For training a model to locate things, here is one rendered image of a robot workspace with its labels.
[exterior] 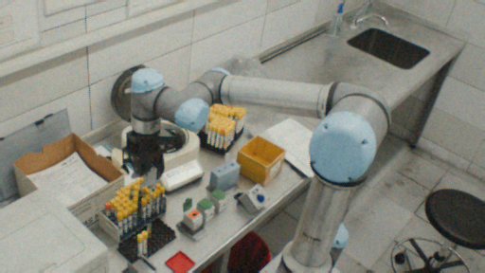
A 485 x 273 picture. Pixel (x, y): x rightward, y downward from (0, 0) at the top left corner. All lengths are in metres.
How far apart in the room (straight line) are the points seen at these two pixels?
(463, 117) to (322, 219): 2.70
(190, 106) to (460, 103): 2.74
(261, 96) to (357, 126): 0.29
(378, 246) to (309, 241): 1.91
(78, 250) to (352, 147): 0.65
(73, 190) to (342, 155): 0.99
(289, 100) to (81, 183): 0.84
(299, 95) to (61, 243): 0.64
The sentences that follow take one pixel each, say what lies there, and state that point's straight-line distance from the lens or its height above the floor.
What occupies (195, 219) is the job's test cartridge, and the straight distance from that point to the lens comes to 1.53.
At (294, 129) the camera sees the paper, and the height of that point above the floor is 0.89.
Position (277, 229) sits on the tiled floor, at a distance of 2.85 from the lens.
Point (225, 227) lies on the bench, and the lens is 1.62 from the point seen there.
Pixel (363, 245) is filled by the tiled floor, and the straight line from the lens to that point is 2.94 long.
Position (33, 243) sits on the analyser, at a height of 1.18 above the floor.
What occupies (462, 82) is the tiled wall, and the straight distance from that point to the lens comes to 3.57.
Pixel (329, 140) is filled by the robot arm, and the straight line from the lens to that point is 0.89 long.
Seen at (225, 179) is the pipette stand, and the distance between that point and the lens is 1.68.
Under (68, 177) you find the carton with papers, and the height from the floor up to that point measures 0.94.
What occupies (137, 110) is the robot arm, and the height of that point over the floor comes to 1.41.
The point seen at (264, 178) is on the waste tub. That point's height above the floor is 0.92.
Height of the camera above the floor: 2.08
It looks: 37 degrees down
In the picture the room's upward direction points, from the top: 6 degrees clockwise
